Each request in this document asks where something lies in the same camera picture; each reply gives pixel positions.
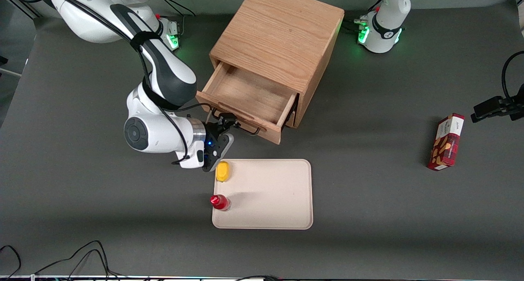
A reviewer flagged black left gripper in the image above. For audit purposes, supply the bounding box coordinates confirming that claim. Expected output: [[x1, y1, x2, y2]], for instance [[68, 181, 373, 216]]
[[470, 84, 524, 124]]

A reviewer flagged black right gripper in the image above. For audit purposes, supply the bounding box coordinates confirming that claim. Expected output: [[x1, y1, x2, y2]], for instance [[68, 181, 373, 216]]
[[203, 113, 243, 151]]

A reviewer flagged black wire drawer handle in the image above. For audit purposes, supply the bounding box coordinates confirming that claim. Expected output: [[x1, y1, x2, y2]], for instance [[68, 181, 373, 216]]
[[210, 108, 262, 136]]

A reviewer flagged wooden drawer with notched rim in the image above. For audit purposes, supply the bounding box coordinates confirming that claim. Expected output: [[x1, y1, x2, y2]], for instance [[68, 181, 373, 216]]
[[195, 61, 299, 145]]

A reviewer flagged oak wooden drawer cabinet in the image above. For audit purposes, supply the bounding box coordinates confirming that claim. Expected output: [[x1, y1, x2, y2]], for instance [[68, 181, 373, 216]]
[[209, 0, 345, 129]]

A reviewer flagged yellow plastic lemon toy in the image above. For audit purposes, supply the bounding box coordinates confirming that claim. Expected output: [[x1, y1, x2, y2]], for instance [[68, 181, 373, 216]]
[[215, 161, 231, 183]]

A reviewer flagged red snack box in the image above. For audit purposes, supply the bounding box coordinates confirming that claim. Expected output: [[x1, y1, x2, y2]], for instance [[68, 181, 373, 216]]
[[427, 113, 465, 172]]

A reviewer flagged small red-capped bottle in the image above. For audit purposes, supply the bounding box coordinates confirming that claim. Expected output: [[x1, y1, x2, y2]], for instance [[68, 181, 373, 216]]
[[210, 194, 231, 212]]

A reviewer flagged beige rectangular tray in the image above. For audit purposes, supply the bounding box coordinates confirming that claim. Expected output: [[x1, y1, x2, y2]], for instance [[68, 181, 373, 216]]
[[212, 159, 314, 230]]

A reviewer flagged black looped gripper cable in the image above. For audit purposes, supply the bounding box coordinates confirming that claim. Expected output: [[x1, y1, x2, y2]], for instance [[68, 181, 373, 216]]
[[501, 50, 524, 102]]

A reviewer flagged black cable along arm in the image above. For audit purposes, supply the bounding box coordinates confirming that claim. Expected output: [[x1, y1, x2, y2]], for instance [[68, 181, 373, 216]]
[[16, 0, 213, 165]]

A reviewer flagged black right base cable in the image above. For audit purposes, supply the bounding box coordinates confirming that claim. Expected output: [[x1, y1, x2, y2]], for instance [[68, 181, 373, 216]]
[[157, 0, 197, 38]]

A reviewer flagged black base cable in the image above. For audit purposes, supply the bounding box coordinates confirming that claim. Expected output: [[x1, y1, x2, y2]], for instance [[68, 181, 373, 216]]
[[343, 0, 384, 32], [157, 0, 197, 38]]

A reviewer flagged black left base cable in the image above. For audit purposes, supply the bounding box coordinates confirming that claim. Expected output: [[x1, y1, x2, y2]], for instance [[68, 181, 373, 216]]
[[343, 0, 384, 32]]

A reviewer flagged black tangled floor cable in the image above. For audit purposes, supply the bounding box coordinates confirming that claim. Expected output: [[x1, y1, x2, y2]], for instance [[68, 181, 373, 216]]
[[34, 240, 125, 281]]

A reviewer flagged aluminium frame rail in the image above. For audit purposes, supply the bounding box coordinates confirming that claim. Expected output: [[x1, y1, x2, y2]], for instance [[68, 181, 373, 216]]
[[0, 0, 42, 20]]

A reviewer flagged thin black floor cable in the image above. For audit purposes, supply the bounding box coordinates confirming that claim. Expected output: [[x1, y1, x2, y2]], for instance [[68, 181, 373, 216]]
[[0, 245, 22, 280]]

